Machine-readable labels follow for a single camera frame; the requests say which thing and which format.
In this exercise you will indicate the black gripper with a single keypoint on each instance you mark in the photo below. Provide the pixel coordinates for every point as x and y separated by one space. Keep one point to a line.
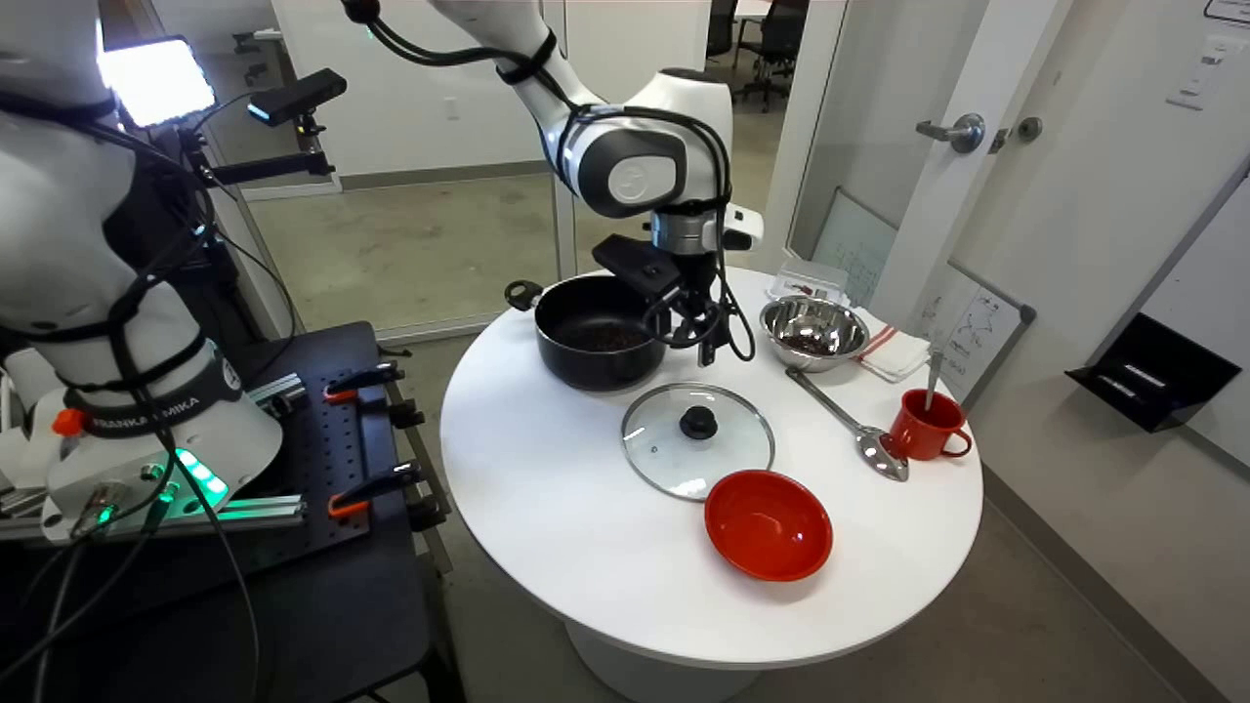
695 280

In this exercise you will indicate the glass pot lid black knob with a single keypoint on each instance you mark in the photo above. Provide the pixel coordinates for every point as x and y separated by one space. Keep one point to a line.
695 451

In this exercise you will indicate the red bowl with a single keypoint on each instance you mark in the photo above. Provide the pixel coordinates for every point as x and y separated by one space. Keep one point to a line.
768 529

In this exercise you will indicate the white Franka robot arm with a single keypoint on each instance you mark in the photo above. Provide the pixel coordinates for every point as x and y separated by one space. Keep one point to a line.
627 158

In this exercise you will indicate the black cooking pot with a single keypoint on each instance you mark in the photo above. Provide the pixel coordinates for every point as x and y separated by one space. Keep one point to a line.
588 358

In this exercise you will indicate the stainless steel bowl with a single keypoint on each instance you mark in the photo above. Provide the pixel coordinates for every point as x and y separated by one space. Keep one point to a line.
814 334

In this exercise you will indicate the dark beans pile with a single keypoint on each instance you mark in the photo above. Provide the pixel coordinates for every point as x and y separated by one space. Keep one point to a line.
605 336

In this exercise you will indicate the large metal spoon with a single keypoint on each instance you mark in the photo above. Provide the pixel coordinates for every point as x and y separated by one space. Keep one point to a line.
845 418

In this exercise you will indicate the gray framed leaning whiteboard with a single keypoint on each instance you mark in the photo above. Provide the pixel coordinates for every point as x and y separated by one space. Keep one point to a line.
853 246

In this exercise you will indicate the white napkin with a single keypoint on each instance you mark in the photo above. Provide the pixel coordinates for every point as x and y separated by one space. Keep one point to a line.
894 354

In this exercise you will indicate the small spoon in mug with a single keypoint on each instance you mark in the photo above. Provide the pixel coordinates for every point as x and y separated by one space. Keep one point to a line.
936 377

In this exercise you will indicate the red mug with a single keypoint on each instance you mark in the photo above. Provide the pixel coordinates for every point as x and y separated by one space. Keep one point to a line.
923 430

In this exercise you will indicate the small whiteboard with drawings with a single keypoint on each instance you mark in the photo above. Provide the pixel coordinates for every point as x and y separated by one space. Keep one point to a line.
979 334

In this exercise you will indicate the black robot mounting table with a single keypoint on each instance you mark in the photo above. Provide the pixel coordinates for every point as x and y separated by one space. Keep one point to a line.
327 611

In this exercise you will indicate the bright LED light panel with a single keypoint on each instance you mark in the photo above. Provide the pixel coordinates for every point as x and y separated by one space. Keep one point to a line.
153 81

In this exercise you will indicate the orange round knob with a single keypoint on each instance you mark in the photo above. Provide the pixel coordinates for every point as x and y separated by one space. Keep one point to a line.
66 423

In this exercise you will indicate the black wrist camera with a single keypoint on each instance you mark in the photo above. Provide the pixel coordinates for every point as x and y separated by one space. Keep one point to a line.
639 268

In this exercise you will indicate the black wall tray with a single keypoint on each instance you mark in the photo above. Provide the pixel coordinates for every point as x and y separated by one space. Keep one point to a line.
1155 373

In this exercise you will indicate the black camera on stand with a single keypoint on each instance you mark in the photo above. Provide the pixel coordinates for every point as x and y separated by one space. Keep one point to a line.
299 95

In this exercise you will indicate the black camera stand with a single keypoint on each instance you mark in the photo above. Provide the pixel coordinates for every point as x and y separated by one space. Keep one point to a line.
259 168

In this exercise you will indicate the aluminum extrusion rail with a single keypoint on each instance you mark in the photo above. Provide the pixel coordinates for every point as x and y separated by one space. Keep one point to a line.
259 509

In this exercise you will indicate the white light switch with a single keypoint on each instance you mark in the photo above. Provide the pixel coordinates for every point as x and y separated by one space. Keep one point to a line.
1185 95

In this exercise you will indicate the white wall sign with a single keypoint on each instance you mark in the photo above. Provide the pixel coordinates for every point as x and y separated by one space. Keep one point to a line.
1226 11

